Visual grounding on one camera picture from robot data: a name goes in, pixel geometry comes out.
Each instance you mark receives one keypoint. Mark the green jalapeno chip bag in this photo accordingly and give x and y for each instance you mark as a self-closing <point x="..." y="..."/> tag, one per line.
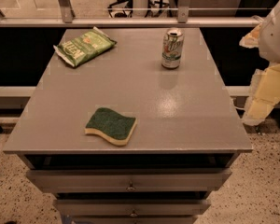
<point x="84" y="48"/>

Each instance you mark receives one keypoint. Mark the top grey drawer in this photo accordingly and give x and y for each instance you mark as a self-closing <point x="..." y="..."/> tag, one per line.
<point x="75" y="181"/>

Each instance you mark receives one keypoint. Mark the top drawer metal knob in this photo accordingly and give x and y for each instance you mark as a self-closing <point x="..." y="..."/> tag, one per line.
<point x="131" y="187"/>

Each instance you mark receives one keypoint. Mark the metal railing frame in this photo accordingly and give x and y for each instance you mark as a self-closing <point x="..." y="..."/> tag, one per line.
<point x="76" y="14"/>

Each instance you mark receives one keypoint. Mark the grey drawer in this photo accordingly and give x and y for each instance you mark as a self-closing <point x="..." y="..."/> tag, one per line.
<point x="75" y="181"/>
<point x="145" y="207"/>

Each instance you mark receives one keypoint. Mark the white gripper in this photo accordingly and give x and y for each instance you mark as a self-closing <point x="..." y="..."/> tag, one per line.
<point x="276" y="36"/>

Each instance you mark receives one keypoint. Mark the black office chair base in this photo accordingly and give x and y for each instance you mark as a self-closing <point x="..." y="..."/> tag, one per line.
<point x="127" y="3"/>

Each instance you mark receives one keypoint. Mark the green and yellow sponge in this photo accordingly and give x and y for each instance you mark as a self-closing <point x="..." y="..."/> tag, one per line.
<point x="111" y="126"/>

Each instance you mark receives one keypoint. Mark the grey drawer cabinet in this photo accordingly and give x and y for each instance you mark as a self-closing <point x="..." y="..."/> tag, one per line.
<point x="185" y="119"/>

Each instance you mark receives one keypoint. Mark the drawer metal knob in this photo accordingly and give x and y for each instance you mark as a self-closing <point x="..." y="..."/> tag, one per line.
<point x="131" y="187"/>
<point x="133" y="214"/>

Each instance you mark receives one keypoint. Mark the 7up soda can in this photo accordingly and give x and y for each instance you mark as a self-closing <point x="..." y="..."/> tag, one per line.
<point x="172" y="48"/>

